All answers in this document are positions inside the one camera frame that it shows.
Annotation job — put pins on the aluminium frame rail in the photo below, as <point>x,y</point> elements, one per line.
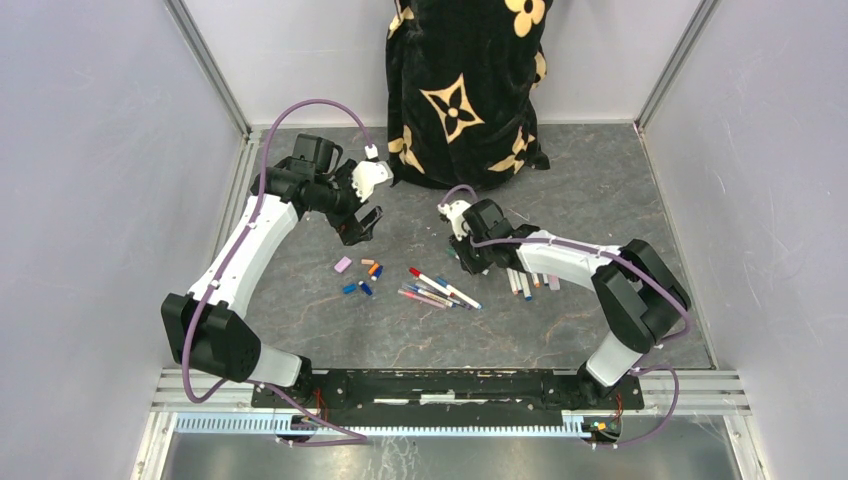
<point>245,408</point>

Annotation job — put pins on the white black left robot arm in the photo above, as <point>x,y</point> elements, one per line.
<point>206,327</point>

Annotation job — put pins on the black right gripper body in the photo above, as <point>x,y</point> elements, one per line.
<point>477,258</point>

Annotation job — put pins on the blue long nib marker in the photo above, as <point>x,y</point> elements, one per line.
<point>434,295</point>

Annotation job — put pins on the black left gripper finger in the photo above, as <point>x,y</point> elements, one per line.
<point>369,222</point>
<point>354,234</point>

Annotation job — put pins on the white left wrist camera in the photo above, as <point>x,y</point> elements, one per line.
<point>369,173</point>

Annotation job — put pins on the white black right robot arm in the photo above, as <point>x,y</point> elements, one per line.
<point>644,304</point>

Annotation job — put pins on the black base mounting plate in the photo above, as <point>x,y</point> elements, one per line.
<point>459,397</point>

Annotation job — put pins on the light blue cap marker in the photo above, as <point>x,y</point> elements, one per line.
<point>457,293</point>

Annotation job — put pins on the black floral plush blanket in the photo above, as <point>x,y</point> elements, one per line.
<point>460,75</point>

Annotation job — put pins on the pink highlighter cap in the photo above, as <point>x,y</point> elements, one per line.
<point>343,264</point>

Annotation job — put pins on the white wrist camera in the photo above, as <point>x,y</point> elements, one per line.
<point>369,173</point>
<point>453,213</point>

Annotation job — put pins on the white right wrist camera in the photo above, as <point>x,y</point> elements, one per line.
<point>453,213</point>

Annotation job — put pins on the pink pen clear cap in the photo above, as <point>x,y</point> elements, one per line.
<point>422,299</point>

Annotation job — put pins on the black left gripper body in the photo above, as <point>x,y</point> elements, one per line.
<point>341,214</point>

